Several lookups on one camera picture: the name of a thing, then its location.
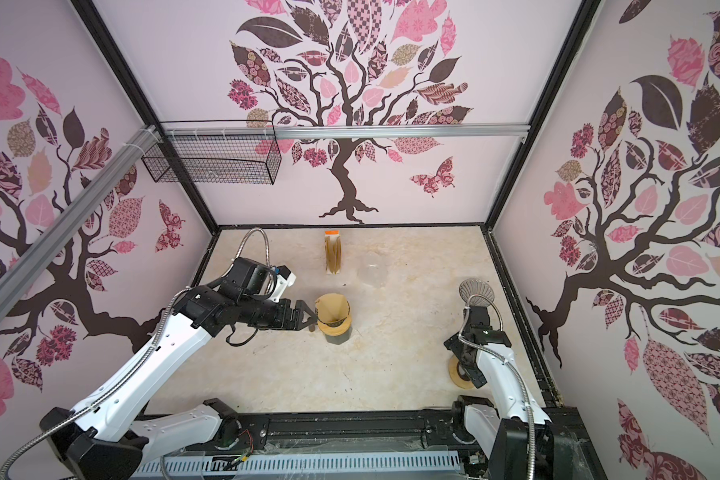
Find white cable duct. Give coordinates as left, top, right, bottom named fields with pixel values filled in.
left=132, top=451, right=464, bottom=479

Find left metal conduit cable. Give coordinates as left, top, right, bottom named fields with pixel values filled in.
left=0, top=227, right=272, bottom=480

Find green glass dripper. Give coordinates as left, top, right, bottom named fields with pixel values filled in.
left=317, top=316, right=352, bottom=333

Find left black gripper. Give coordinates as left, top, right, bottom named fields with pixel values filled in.
left=238, top=294, right=317, bottom=331

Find grey glass carafe mug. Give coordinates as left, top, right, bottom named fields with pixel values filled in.
left=323, top=327, right=352, bottom=345

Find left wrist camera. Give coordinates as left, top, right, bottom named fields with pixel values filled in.
left=228, top=257, right=297, bottom=303

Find clear plastic dripper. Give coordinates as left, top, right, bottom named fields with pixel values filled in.
left=357, top=252, right=389, bottom=288

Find coffee filter pack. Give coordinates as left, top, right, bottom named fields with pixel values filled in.
left=324, top=230, right=342, bottom=274

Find black base frame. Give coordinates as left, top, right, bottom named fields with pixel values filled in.
left=86, top=407, right=610, bottom=480

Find black wire basket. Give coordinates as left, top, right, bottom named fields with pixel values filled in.
left=141, top=119, right=283, bottom=185

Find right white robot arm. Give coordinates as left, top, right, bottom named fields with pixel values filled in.
left=444, top=305, right=551, bottom=479

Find aluminium rail left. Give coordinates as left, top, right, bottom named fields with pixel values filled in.
left=0, top=126, right=159, bottom=323

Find metal conduit cable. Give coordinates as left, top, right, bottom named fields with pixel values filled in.
left=460, top=292, right=538, bottom=480
left=0, top=227, right=272, bottom=480

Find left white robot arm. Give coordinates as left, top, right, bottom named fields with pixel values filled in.
left=40, top=285, right=317, bottom=479

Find aluminium rail back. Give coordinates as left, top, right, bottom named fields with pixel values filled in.
left=265, top=123, right=530, bottom=140

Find brown paper coffee filter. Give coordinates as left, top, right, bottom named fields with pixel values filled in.
left=315, top=293, right=351, bottom=321

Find wooden ring holder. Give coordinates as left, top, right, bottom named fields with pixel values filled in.
left=448, top=356, right=475, bottom=390
left=317, top=317, right=352, bottom=338

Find aluminium rail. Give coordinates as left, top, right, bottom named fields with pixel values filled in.
left=0, top=126, right=159, bottom=323
left=265, top=123, right=530, bottom=140

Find right metal conduit cable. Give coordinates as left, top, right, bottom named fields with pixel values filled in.
left=460, top=292, right=538, bottom=480

